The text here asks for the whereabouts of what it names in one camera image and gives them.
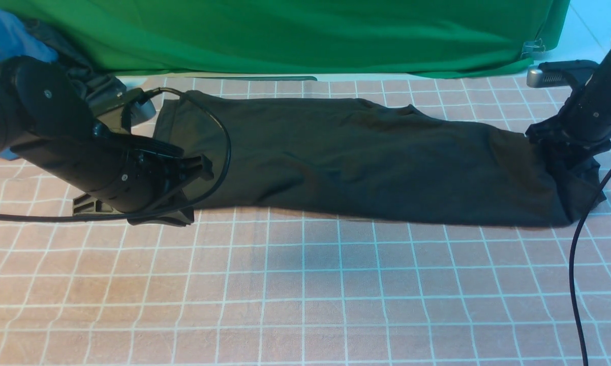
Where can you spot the gray long-sleeved shirt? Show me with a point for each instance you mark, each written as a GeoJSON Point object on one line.
{"type": "Point", "coordinates": [356, 158]}

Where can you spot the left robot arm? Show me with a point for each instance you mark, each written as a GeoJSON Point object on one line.
{"type": "Point", "coordinates": [63, 128]}

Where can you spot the blue crumpled garment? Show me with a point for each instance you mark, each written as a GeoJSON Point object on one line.
{"type": "Point", "coordinates": [21, 54]}

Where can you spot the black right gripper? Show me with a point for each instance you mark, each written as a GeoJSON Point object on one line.
{"type": "Point", "coordinates": [572, 140]}

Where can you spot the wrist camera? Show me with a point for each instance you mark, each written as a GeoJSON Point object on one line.
{"type": "Point", "coordinates": [116, 106]}
{"type": "Point", "coordinates": [573, 73]}

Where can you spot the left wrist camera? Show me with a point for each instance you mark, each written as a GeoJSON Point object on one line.
{"type": "Point", "coordinates": [116, 106]}

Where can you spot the green backdrop cloth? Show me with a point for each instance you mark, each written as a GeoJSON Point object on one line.
{"type": "Point", "coordinates": [439, 39]}

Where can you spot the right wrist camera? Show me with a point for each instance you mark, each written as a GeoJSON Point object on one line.
{"type": "Point", "coordinates": [573, 73]}

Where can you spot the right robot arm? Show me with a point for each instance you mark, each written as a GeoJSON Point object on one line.
{"type": "Point", "coordinates": [592, 98]}

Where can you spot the metal binder clip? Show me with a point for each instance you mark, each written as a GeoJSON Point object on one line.
{"type": "Point", "coordinates": [532, 47]}

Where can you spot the pink checkered tablecloth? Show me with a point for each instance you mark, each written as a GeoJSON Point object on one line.
{"type": "Point", "coordinates": [275, 287]}

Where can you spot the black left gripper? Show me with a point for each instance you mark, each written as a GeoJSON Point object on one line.
{"type": "Point", "coordinates": [140, 175]}

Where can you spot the dark gray crumpled garment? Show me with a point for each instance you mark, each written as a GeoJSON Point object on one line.
{"type": "Point", "coordinates": [77, 67]}

